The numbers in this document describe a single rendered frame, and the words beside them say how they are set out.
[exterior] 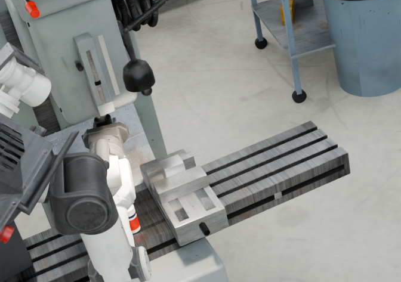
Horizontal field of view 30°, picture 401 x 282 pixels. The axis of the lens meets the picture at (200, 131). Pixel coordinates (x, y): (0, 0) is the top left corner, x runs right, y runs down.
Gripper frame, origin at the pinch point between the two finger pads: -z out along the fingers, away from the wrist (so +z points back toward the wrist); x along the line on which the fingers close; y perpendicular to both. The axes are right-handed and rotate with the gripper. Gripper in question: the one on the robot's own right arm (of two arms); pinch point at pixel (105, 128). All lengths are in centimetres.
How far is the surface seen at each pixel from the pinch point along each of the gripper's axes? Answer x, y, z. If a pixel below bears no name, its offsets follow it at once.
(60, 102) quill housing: 7.4, -16.0, 9.9
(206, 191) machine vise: -22.6, 25.3, 4.9
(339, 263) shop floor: -70, 122, -54
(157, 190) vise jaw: -9.4, 21.4, 4.2
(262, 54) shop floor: -78, 120, -253
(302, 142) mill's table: -56, 32, -18
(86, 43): -3.5, -31.2, 12.8
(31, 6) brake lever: 4, -48, 27
